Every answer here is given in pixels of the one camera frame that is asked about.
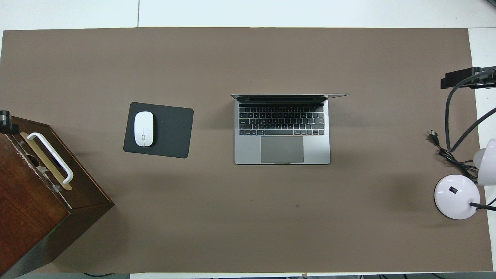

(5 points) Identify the silver laptop computer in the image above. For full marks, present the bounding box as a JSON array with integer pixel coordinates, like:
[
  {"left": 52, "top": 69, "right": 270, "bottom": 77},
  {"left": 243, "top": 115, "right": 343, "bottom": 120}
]
[{"left": 231, "top": 93, "right": 350, "bottom": 165}]

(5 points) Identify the black mouse pad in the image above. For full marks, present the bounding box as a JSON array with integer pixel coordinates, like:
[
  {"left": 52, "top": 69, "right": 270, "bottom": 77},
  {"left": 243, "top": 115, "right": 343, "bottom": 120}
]
[{"left": 123, "top": 102, "right": 194, "bottom": 159}]

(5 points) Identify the gold handle backing plate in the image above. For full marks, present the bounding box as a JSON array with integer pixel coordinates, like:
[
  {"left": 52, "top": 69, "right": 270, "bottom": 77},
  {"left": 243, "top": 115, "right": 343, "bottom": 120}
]
[{"left": 19, "top": 132, "right": 73, "bottom": 191}]

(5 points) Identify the thick gray cable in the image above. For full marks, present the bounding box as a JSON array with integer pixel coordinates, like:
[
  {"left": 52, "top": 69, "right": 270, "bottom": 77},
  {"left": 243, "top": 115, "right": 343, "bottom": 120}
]
[{"left": 445, "top": 68, "right": 496, "bottom": 152}]

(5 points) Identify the white box handle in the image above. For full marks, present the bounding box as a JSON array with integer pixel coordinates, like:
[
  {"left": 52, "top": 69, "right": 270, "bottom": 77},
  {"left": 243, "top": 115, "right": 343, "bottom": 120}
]
[{"left": 26, "top": 132, "right": 74, "bottom": 184}]

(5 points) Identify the dark brown wooden box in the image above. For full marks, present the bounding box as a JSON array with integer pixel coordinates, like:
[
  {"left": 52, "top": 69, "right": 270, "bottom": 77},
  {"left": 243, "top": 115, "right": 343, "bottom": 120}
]
[{"left": 0, "top": 115, "right": 115, "bottom": 277}]

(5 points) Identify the white desk lamp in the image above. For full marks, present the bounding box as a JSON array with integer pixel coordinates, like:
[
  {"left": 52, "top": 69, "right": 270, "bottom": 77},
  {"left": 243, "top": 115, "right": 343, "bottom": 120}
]
[{"left": 434, "top": 138, "right": 496, "bottom": 220}]

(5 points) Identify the white computer mouse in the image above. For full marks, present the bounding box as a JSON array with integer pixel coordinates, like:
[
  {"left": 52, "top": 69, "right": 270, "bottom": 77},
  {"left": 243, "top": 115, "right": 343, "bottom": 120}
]
[{"left": 134, "top": 111, "right": 154, "bottom": 147}]

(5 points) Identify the brown table mat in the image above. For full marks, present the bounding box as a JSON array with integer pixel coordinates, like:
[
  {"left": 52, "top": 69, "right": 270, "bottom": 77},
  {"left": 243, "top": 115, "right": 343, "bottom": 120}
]
[{"left": 0, "top": 27, "right": 493, "bottom": 274}]

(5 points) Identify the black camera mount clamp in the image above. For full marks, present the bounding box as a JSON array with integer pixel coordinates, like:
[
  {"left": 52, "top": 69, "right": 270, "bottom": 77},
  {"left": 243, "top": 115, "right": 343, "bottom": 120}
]
[{"left": 440, "top": 67, "right": 496, "bottom": 90}]

